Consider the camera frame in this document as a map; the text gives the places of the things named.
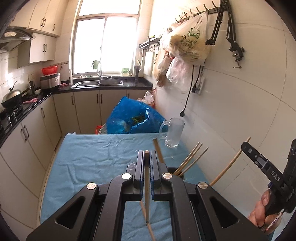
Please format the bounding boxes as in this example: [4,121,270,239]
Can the chopstick in cup lower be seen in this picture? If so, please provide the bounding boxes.
[177,147,209,176]

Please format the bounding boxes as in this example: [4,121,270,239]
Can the kitchen window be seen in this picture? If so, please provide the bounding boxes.
[72,0,141,76]

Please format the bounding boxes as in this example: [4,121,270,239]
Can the black wok with lid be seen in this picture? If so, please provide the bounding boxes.
[1,81,29,109]

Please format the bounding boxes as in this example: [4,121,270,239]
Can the chopstick in cup upper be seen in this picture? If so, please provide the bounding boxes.
[173,142,201,175]

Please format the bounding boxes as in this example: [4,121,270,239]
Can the range hood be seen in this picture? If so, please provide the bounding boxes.
[0,27,35,54]

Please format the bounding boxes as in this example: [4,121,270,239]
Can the black utensil holder cup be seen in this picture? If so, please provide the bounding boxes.
[166,167,185,183]

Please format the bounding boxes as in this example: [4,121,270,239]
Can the wall hook rail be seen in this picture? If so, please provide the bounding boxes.
[174,1,220,24]

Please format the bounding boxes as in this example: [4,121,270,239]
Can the chopstick in cup middle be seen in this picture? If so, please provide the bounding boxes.
[174,142,203,175]

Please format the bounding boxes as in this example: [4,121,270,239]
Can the steel kitchen sink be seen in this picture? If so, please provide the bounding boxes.
[71,78,123,89]

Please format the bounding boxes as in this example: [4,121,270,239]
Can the upper wall cabinets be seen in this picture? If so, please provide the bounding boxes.
[8,0,68,68]

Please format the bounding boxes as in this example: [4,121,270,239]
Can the black power cable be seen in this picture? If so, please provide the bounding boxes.
[179,64,202,118]

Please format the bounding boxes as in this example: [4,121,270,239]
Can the red plastic basin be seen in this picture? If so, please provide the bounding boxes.
[41,65,58,75]

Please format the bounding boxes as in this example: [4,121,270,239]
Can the person's right hand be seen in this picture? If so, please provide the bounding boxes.
[248,190,278,227]

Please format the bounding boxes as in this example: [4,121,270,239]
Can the silver rice cooker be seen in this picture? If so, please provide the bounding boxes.
[40,72,61,89]

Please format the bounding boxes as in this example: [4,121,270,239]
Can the chopstick in cup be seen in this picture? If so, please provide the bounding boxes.
[177,147,209,176]
[173,142,201,175]
[174,142,203,175]

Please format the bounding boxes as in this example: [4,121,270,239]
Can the lower kitchen cabinets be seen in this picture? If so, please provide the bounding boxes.
[0,89,153,235]

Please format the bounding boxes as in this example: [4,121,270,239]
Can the white printed plastic bag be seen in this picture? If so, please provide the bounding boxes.
[162,12,211,66]

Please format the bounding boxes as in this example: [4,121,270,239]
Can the blue table cloth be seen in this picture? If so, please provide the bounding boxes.
[40,133,207,240]

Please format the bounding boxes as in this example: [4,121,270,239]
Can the translucent hanging plastic bags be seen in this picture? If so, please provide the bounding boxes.
[152,50,193,93]

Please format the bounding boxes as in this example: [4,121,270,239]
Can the blue plastic bag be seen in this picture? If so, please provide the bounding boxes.
[106,96,165,134]

